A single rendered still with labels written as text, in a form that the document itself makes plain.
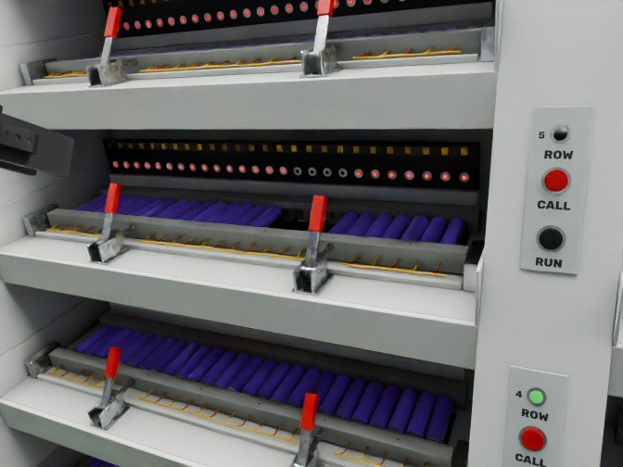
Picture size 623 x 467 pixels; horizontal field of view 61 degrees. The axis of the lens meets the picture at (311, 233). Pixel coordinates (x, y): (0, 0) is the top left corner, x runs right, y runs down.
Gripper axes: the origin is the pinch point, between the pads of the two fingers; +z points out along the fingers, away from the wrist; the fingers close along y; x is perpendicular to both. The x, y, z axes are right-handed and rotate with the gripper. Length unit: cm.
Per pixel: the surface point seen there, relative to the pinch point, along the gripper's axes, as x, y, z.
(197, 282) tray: -8.5, 2.2, 20.7
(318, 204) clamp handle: 0.5, 14.4, 21.5
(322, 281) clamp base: -6.7, 15.3, 22.7
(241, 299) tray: -9.6, 7.5, 21.1
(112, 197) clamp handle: -0.3, -12.0, 21.4
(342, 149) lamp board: 8.9, 11.6, 32.4
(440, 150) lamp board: 9.0, 23.1, 32.4
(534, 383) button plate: -12.4, 34.7, 21.1
